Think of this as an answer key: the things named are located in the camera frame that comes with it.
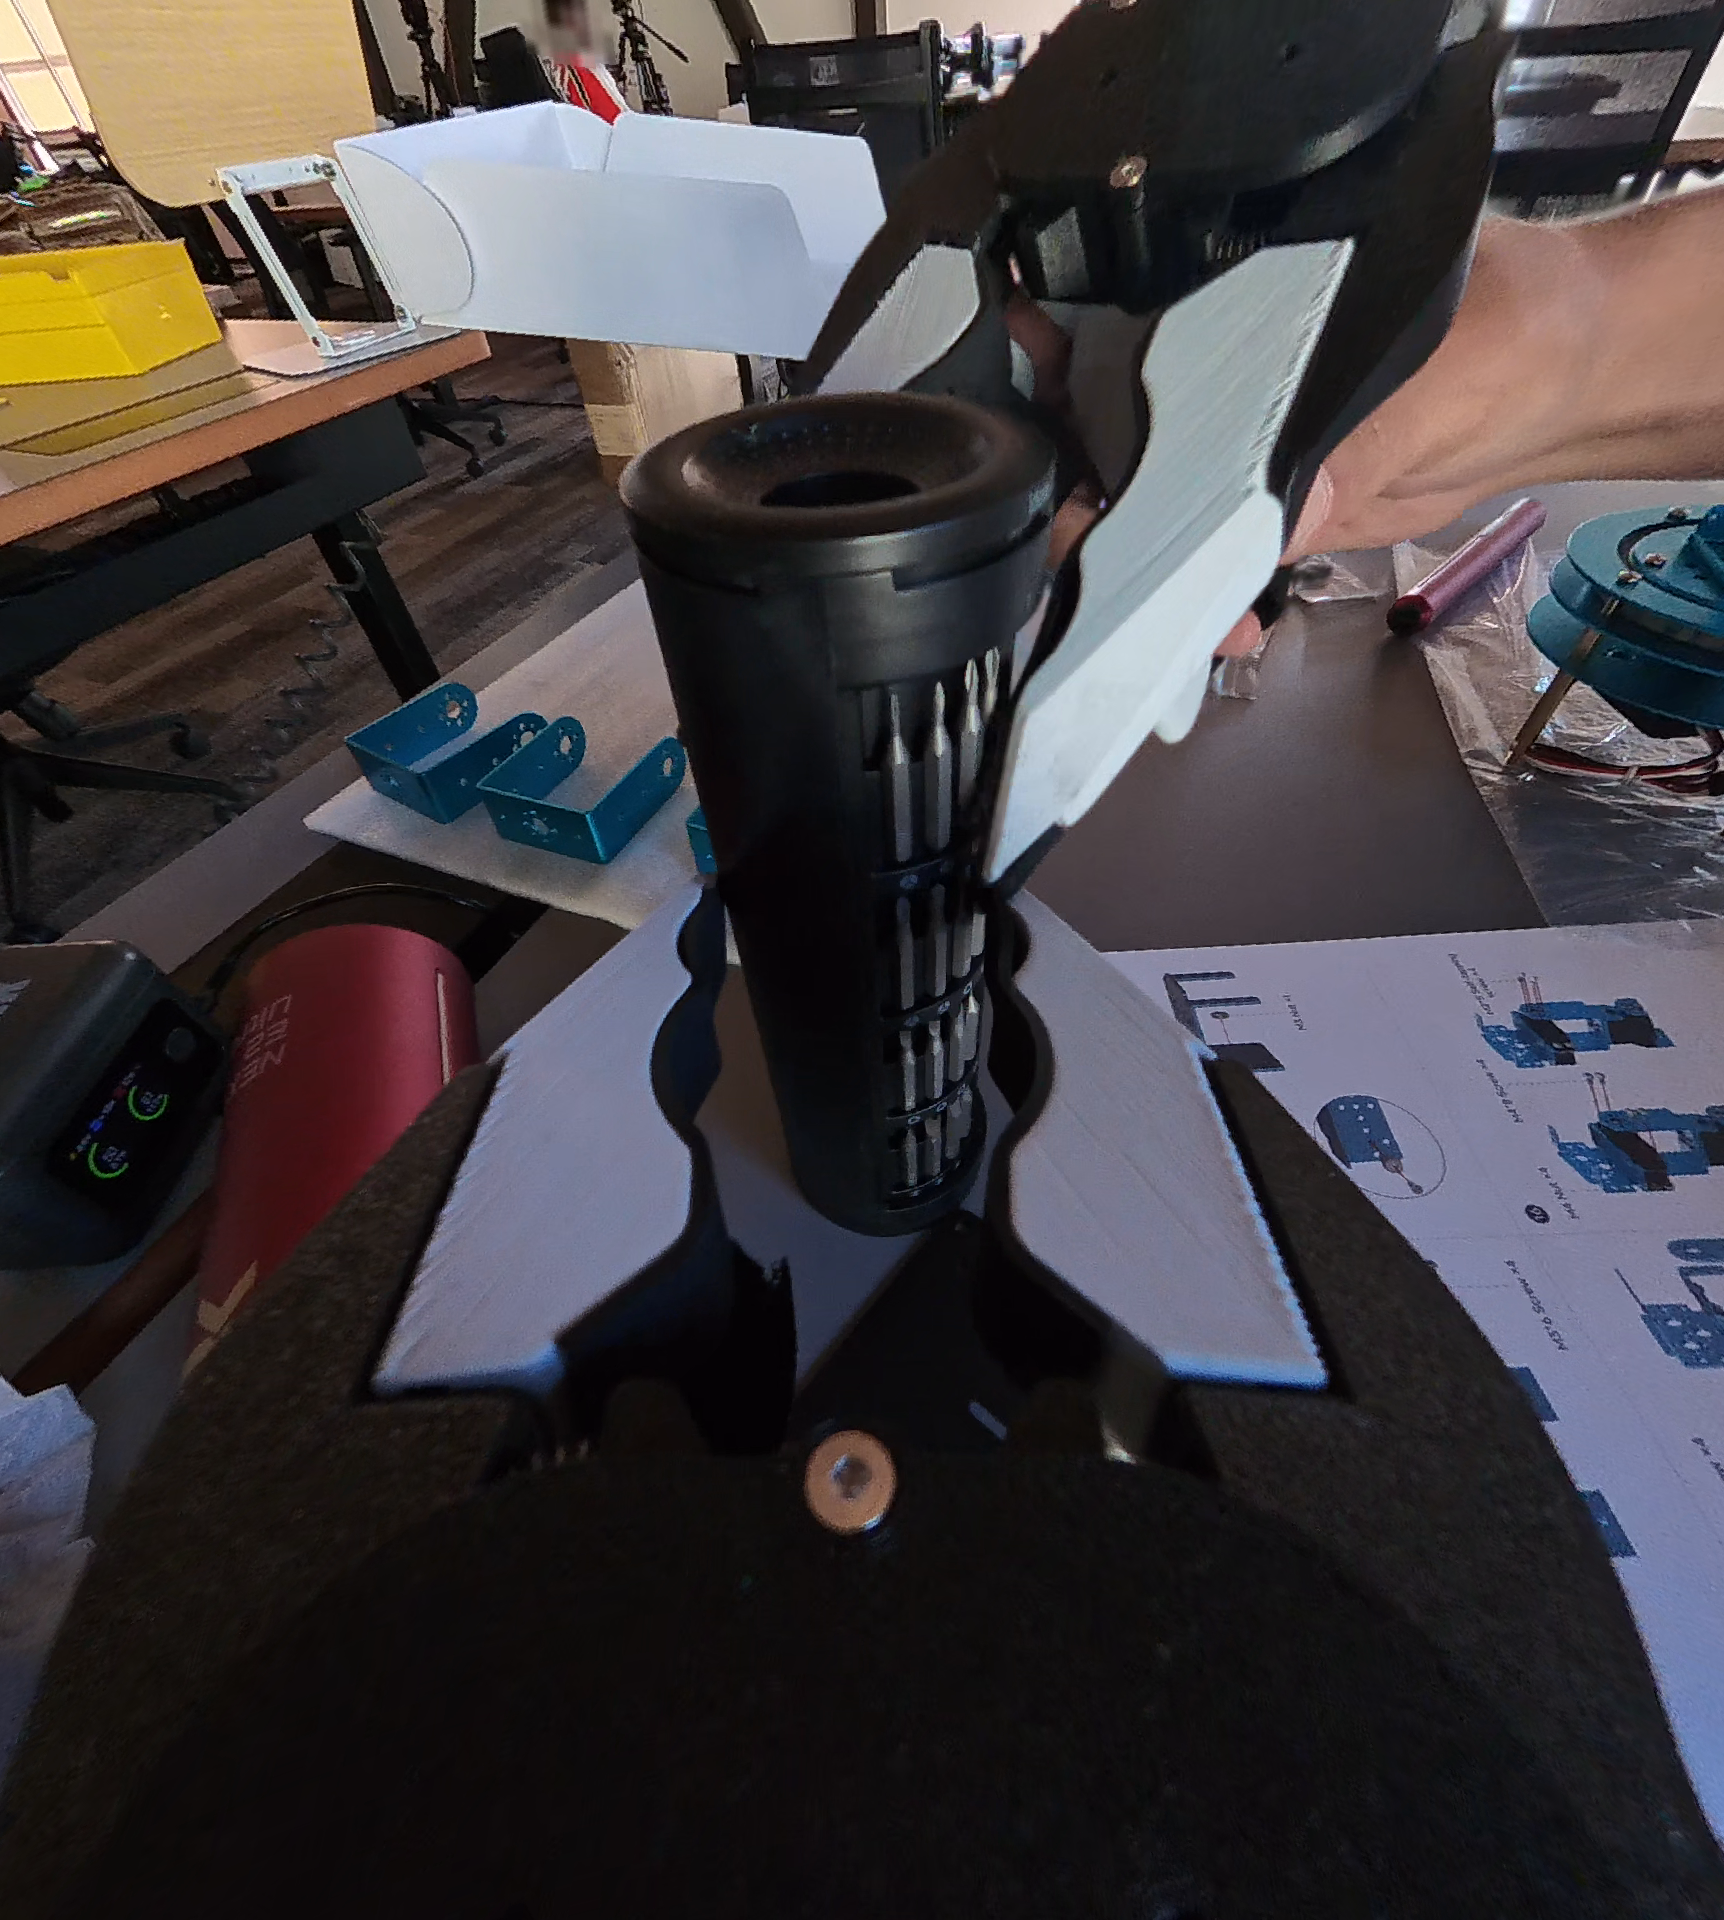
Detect portable power station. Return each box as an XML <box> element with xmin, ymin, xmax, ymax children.
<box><xmin>0</xmin><ymin>942</ymin><xmax>231</xmax><ymax>1272</ymax></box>

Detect person's right hand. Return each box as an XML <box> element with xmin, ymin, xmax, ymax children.
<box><xmin>1215</xmin><ymin>434</ymin><xmax>1412</xmax><ymax>661</ymax></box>

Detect white instruction booklet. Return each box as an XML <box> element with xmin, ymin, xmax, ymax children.
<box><xmin>1103</xmin><ymin>913</ymin><xmax>1724</xmax><ymax>1850</ymax></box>

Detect black bit holder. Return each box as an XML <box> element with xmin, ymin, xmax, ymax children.
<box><xmin>618</xmin><ymin>392</ymin><xmax>1063</xmax><ymax>1241</ymax></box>

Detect white metal stand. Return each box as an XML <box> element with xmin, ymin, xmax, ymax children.
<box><xmin>215</xmin><ymin>150</ymin><xmax>433</xmax><ymax>362</ymax></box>

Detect yellow storage bin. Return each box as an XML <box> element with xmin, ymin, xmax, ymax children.
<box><xmin>0</xmin><ymin>239</ymin><xmax>231</xmax><ymax>379</ymax></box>

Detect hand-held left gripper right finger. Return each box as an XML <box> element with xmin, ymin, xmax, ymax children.
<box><xmin>984</xmin><ymin>891</ymin><xmax>1333</xmax><ymax>1469</ymax></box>

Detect white foam sheet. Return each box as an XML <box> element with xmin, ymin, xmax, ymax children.
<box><xmin>305</xmin><ymin>659</ymin><xmax>722</xmax><ymax>935</ymax></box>

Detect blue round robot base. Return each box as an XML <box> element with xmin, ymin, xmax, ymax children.
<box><xmin>1498</xmin><ymin>501</ymin><xmax>1724</xmax><ymax>838</ymax></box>

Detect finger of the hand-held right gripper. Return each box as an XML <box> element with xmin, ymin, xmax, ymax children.
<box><xmin>979</xmin><ymin>235</ymin><xmax>1363</xmax><ymax>897</ymax></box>
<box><xmin>808</xmin><ymin>235</ymin><xmax>1037</xmax><ymax>414</ymax></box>

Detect orange cardboard box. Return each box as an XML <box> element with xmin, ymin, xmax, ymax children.
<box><xmin>335</xmin><ymin>102</ymin><xmax>891</xmax><ymax>365</ymax></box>

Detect red cylindrical case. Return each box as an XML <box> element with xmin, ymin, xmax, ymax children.
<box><xmin>178</xmin><ymin>921</ymin><xmax>485</xmax><ymax>1386</ymax></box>

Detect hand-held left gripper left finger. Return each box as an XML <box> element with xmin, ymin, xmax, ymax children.
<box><xmin>370</xmin><ymin>884</ymin><xmax>731</xmax><ymax>1397</ymax></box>

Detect red electric screwdriver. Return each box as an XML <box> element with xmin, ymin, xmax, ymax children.
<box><xmin>1387</xmin><ymin>497</ymin><xmax>1553</xmax><ymax>636</ymax></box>

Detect person's right forearm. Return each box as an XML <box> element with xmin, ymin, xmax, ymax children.
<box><xmin>1387</xmin><ymin>163</ymin><xmax>1724</xmax><ymax>559</ymax></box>

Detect small clear screw bag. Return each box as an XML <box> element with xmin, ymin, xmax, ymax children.
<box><xmin>1215</xmin><ymin>551</ymin><xmax>1387</xmax><ymax>704</ymax></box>

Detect grey desk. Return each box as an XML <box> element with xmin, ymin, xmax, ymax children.
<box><xmin>0</xmin><ymin>493</ymin><xmax>1724</xmax><ymax>1920</ymax></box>

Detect large clear plastic bag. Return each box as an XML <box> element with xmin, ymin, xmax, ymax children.
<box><xmin>1416</xmin><ymin>540</ymin><xmax>1724</xmax><ymax>935</ymax></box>

